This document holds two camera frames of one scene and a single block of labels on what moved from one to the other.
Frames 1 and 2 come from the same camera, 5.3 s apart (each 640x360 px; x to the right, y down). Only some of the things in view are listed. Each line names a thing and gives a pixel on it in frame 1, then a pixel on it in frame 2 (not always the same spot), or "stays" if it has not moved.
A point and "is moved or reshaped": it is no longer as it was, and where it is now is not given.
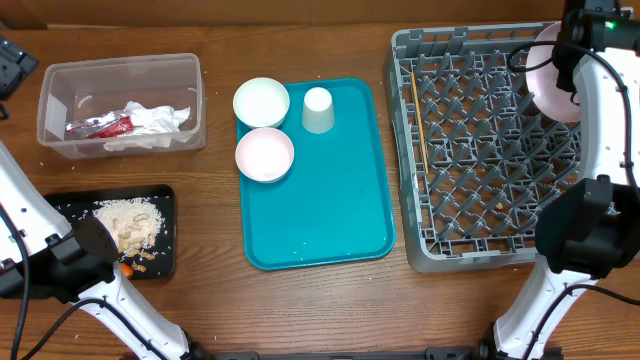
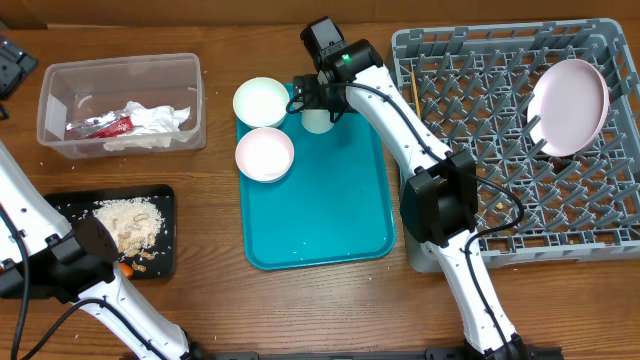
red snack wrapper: x=109 y=124 stays
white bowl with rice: x=261 y=102 stays
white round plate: x=554 y=102 is moved or reshaped
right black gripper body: x=561 y=59 to x=320 y=87
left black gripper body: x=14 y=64 stays
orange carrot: x=127 y=270 stays
